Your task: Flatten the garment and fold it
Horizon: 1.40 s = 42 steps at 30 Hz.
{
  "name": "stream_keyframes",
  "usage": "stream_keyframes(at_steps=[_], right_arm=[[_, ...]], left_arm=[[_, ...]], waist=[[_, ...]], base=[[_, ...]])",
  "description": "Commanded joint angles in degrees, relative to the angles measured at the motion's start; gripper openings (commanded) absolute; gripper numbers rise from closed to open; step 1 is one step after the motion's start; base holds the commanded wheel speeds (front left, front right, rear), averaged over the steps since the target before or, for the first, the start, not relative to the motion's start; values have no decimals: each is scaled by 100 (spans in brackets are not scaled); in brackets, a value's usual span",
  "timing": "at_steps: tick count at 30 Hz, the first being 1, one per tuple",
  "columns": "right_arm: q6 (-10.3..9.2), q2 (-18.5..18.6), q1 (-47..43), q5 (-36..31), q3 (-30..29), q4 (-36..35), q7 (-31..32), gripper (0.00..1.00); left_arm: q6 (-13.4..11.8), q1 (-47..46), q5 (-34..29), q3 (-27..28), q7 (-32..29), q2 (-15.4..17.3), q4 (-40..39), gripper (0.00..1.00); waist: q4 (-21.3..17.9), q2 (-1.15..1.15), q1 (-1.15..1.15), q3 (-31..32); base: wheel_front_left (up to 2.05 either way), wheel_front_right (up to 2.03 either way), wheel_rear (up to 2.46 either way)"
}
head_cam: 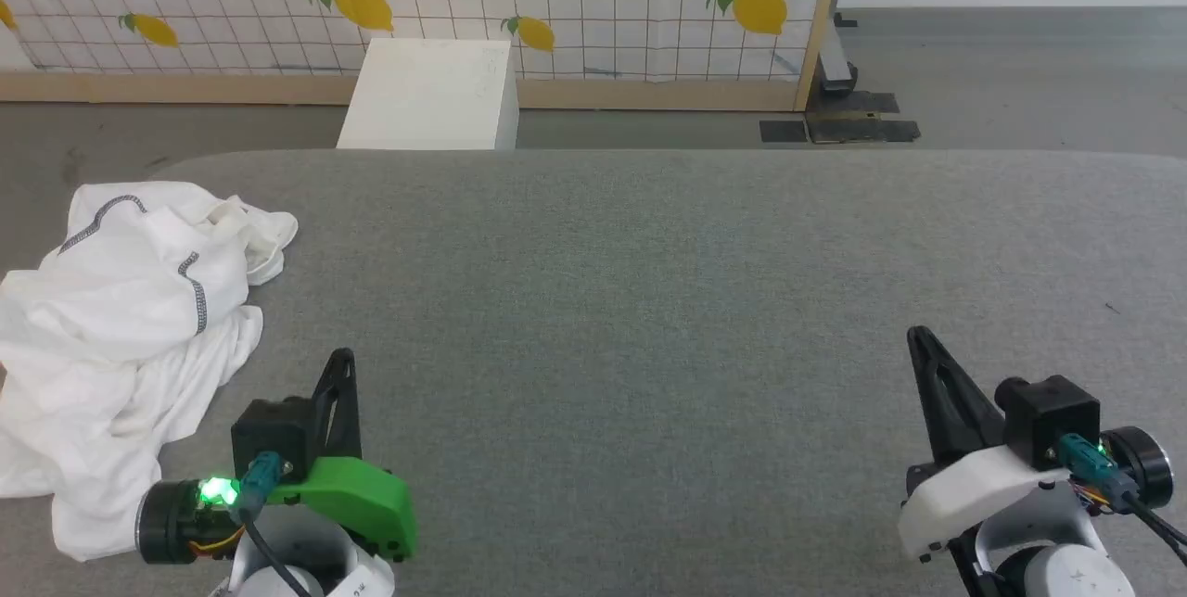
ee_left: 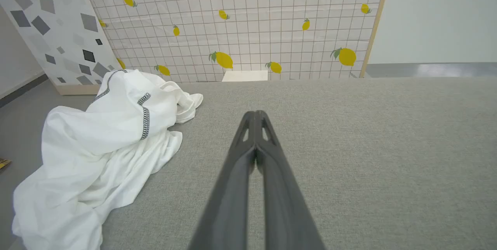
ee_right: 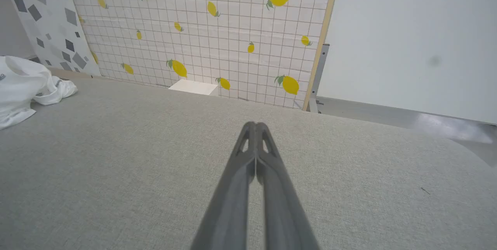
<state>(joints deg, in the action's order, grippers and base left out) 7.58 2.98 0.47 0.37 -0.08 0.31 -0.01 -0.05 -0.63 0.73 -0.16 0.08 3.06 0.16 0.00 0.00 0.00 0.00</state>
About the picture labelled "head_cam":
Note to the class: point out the small black floor plate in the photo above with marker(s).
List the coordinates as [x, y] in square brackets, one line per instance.
[784, 131]

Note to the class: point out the white rectangular box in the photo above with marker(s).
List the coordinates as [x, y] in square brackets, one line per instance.
[431, 96]

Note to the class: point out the white garment with grey stitching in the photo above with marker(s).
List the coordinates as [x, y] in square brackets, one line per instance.
[121, 328]

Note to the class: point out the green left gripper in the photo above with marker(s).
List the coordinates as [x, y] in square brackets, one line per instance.
[357, 495]

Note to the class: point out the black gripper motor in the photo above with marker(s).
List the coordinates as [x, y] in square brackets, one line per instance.
[1145, 467]
[167, 523]

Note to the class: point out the black right gripper motor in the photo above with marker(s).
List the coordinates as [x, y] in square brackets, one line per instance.
[1145, 467]

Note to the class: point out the white paper label tag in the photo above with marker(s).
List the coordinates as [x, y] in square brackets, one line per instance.
[366, 581]

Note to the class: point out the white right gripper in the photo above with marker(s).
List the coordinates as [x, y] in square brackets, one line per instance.
[974, 490]

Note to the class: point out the grey metal partition foot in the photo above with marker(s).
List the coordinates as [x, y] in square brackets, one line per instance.
[835, 64]

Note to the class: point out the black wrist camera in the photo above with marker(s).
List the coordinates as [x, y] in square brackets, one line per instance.
[269, 435]
[1052, 416]

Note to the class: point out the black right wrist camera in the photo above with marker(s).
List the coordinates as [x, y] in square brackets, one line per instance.
[1052, 416]

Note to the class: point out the black left gripper motor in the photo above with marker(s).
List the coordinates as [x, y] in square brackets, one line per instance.
[167, 523]

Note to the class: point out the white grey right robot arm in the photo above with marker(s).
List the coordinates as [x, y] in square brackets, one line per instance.
[1057, 560]

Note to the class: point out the large black floor plate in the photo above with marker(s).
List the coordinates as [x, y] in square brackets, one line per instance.
[862, 124]

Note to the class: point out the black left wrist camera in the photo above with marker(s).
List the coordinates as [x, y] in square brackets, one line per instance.
[269, 435]

